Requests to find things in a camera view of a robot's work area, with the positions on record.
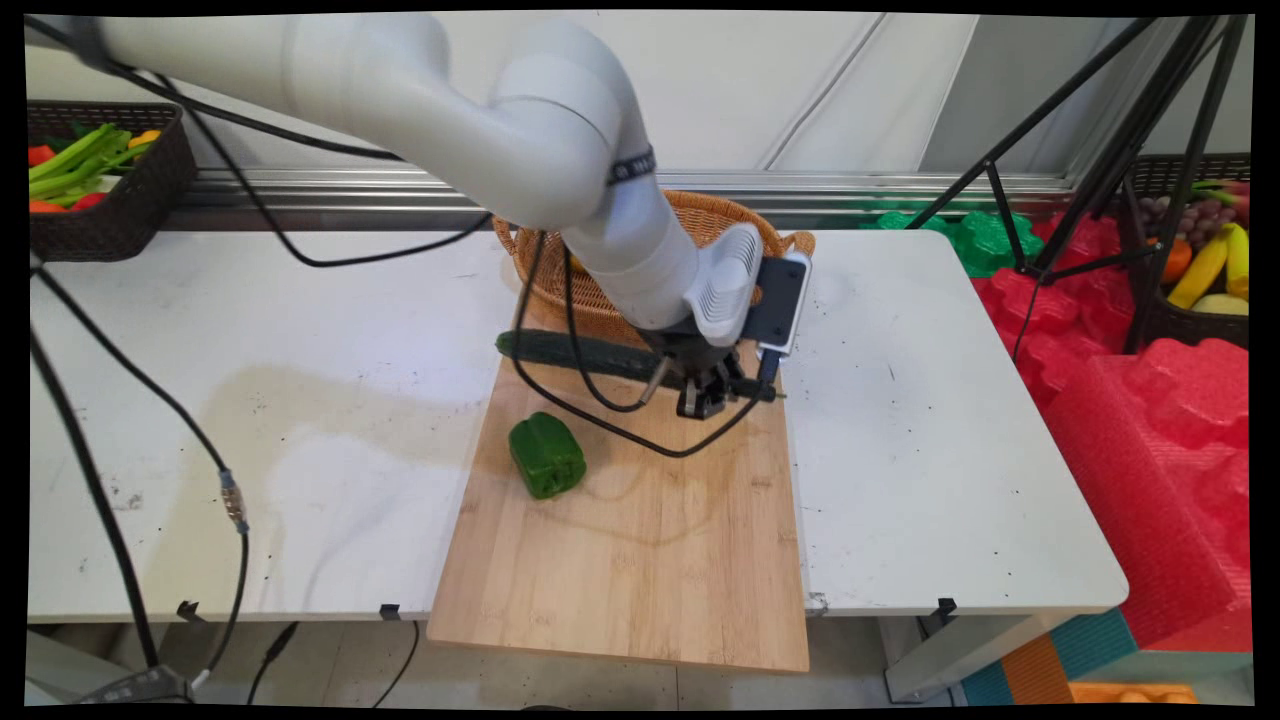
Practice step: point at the round woven wicker basket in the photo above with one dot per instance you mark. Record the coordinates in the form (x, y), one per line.
(725, 215)

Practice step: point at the teal and orange floor mat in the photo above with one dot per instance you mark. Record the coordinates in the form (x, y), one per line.
(1090, 645)

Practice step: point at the green foam block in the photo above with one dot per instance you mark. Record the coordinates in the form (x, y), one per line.
(980, 240)

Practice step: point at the toy orange fruit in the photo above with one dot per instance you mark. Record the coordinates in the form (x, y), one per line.
(1177, 260)

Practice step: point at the pink toy dragon fruit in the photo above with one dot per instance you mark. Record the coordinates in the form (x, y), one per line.
(1228, 197)

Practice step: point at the red toy tomato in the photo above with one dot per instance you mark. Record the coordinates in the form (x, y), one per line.
(88, 200)

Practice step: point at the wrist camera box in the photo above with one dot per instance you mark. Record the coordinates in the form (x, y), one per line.
(775, 300)

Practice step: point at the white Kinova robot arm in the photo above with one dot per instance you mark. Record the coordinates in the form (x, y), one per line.
(400, 90)

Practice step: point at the purple toy grape bunch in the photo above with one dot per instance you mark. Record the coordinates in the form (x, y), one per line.
(1190, 218)

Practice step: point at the yellow toy banana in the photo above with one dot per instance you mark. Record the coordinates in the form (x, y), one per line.
(1200, 270)
(1238, 262)

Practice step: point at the large red foam block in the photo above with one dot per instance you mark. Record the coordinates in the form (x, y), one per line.
(1160, 480)

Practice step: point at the white table leg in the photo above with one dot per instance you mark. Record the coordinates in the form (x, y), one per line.
(960, 655)

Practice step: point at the aluminium wall rail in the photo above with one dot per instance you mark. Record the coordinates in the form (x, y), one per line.
(880, 185)

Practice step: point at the small yellow toy vegetable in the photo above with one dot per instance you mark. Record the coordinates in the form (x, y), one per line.
(145, 138)

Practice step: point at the dark green toy cucumber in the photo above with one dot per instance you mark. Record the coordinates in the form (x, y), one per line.
(560, 350)

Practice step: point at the dark woven vegetable basket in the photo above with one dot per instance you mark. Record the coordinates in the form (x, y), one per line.
(120, 225)

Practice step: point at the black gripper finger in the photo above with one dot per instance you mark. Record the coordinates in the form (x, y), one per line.
(690, 402)
(718, 390)

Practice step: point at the black camera tripod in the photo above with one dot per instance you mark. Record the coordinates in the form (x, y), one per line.
(1130, 140)

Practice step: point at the pale yellow toy pear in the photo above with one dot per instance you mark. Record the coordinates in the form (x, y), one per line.
(1220, 304)

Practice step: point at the bamboo cutting board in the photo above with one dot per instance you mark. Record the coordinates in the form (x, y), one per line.
(640, 560)

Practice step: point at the grey floor device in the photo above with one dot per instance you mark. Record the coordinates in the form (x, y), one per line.
(135, 687)

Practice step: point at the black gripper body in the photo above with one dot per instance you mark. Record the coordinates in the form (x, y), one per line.
(695, 358)

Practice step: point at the green toy celery bunch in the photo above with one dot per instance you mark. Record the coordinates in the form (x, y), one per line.
(75, 165)

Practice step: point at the green toy bell pepper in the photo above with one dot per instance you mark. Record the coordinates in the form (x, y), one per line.
(545, 457)

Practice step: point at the dark woven fruit basket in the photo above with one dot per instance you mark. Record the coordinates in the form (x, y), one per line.
(1190, 325)

